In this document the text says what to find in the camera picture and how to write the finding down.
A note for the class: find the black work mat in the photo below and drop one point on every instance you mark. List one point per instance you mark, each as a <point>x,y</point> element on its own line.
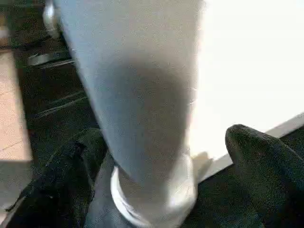
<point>54,95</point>

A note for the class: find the white plastic table top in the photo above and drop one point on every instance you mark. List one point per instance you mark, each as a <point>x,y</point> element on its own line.
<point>249,59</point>

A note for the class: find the white plastic table leg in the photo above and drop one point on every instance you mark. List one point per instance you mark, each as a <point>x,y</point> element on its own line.
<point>142,83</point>

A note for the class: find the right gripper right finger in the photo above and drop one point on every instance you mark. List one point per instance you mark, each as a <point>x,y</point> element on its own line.
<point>268,180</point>

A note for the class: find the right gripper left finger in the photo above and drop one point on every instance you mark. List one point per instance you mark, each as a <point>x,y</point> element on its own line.
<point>59,185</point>

